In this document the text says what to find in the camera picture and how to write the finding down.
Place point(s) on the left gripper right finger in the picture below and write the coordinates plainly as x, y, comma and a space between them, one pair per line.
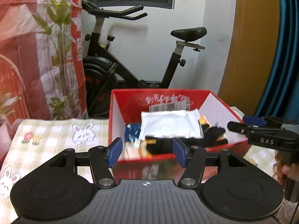
194, 156

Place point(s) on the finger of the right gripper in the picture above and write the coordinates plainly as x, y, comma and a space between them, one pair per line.
271, 122
240, 128

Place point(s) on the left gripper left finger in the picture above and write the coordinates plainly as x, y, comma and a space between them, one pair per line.
101, 156

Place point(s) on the white tissue pack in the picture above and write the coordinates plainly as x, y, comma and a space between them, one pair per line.
171, 124

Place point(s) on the blue tissue pack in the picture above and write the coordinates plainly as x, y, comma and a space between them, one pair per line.
132, 132

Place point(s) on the right hand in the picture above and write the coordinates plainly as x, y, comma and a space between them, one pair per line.
283, 171

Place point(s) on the blue curtain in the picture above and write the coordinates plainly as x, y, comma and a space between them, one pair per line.
280, 96

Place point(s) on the brown wooden door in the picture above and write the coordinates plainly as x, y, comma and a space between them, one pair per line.
251, 53

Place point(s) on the red strawberry cardboard box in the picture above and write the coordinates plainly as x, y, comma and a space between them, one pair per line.
136, 114

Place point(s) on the checkered cartoon tablecloth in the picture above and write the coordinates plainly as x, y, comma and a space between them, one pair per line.
37, 141

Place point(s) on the black exercise bike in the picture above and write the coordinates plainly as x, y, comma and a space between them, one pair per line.
104, 72

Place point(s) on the small potted plant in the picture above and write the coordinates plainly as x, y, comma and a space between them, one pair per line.
10, 108

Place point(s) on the red white curtain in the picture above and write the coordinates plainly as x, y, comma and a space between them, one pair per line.
19, 44

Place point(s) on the tall green bamboo plant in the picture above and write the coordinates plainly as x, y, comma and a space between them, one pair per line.
60, 56

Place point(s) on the red wire chair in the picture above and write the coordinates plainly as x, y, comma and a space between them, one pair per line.
12, 82

